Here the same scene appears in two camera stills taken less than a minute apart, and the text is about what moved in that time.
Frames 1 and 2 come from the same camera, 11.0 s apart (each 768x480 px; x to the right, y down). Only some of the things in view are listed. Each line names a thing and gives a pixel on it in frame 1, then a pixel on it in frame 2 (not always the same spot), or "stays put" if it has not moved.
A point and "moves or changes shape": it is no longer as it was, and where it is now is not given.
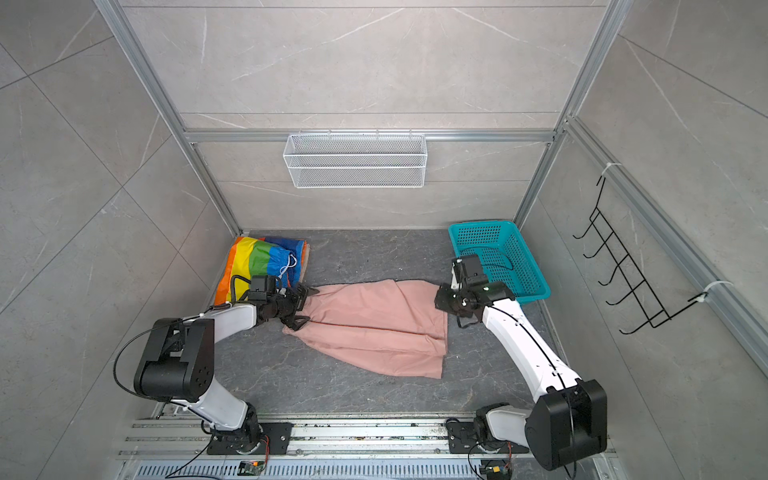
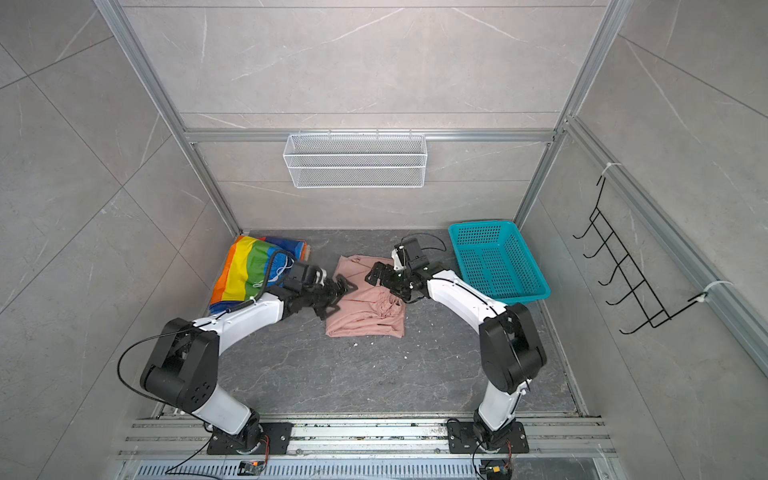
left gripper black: (292, 320) to (336, 293)
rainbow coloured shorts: (282, 258) stays put
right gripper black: (441, 298) to (386, 281)
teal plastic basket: (503, 257) stays put
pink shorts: (388, 326) moves or changes shape
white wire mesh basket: (356, 160) stays put
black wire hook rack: (651, 309) stays put
